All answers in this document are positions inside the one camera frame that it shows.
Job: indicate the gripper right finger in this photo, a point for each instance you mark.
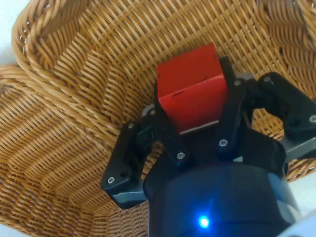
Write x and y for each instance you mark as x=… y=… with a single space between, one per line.
x=291 y=111

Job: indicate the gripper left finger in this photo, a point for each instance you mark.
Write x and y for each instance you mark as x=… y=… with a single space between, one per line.
x=128 y=158

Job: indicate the red cube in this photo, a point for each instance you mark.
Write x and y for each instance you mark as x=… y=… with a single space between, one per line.
x=192 y=98

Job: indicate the wicker basket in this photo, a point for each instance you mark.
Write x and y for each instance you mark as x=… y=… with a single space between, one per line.
x=118 y=49
x=49 y=160

